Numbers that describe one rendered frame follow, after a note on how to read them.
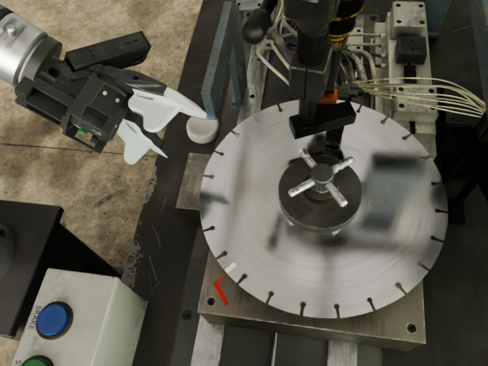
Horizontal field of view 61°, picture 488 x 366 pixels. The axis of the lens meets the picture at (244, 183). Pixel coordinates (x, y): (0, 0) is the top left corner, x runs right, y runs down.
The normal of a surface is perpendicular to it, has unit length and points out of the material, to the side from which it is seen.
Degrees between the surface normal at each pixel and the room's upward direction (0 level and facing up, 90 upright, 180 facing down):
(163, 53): 0
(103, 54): 35
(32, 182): 0
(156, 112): 1
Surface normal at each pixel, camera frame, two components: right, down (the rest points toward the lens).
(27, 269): -0.08, -0.48
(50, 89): 0.45, -0.26
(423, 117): -0.14, 0.87
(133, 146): 0.80, 0.11
